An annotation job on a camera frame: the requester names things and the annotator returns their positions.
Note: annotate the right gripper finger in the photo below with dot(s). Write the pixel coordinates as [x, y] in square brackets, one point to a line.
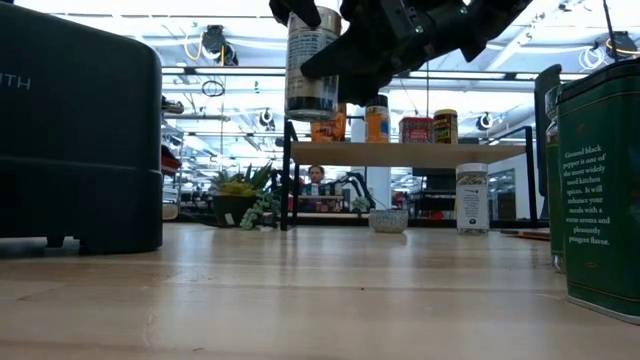
[365, 90]
[360, 52]

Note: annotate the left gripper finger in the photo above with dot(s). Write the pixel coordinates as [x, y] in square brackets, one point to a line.
[295, 11]

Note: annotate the black-lid orange spice bottle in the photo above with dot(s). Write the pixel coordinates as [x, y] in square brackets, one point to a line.
[377, 125]

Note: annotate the orange seasoning packet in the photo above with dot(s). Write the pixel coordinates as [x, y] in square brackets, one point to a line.
[330, 131]

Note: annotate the beige paper cup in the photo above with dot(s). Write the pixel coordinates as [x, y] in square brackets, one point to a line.
[310, 95]

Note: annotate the red spice tin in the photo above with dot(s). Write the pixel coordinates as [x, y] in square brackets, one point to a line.
[415, 131]

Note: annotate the yellow-lid spice jar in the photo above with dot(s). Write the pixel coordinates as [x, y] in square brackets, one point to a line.
[445, 127]

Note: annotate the green pepper tin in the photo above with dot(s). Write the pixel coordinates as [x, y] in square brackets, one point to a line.
[600, 200]

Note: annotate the background black robot arm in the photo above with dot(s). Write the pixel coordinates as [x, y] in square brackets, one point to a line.
[360, 185]

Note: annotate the wooden shelf black legs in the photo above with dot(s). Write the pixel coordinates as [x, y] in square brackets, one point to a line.
[400, 154]

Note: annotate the long LED light bar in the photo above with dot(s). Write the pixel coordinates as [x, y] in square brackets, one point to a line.
[225, 71]

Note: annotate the person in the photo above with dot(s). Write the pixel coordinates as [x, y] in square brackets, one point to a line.
[316, 175]

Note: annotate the tall black rounded tower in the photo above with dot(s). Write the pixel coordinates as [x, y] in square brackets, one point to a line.
[542, 100]

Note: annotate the white-lid spice jar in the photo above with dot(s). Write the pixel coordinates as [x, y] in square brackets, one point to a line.
[472, 205]

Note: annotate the thin black pole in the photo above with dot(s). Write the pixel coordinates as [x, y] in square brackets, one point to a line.
[607, 20]

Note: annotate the potted succulent plant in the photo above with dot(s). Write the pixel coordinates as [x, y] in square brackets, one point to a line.
[232, 210]

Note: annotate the black two-slot toaster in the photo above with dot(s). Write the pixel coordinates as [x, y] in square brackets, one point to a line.
[75, 150]

